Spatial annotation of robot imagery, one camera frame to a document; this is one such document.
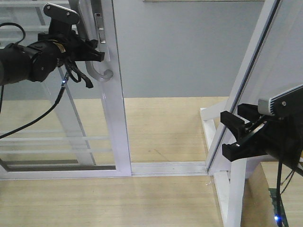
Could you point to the white framed sliding glass door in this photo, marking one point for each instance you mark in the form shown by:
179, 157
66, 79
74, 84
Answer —
59, 128

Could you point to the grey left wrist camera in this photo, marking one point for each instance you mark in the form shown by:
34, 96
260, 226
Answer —
61, 13

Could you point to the grey curved door handle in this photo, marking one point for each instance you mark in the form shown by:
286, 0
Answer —
87, 30

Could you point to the white door jamb frame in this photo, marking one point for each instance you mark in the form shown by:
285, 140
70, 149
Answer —
274, 56

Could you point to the silver door lock plate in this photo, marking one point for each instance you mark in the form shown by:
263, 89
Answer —
100, 27

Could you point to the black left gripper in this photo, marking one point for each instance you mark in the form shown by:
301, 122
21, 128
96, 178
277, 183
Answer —
63, 34

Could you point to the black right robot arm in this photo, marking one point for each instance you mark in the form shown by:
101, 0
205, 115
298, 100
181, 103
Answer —
258, 125

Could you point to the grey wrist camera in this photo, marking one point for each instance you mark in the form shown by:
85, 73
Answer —
282, 102
61, 13

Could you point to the white wooden support frame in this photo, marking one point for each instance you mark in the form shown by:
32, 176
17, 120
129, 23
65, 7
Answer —
229, 177

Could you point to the white bottom door track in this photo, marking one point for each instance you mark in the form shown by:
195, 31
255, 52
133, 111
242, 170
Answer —
151, 169

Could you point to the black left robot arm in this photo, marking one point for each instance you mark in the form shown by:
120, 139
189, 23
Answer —
61, 46

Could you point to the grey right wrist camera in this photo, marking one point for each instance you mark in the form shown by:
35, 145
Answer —
282, 102

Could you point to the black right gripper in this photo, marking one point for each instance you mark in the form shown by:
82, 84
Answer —
282, 139

